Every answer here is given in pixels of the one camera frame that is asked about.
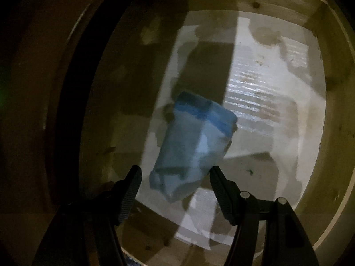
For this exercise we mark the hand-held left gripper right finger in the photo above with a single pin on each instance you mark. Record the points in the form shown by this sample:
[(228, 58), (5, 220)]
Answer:
[(222, 194)]

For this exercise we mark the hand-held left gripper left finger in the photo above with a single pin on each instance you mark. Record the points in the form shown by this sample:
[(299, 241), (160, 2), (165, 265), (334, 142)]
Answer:
[(129, 196)]

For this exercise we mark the blue striped sock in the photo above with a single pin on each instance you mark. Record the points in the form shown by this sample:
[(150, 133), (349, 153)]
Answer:
[(188, 144)]

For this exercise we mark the wooden drawer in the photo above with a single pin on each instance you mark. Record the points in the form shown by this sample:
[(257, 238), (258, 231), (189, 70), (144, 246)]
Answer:
[(263, 102)]

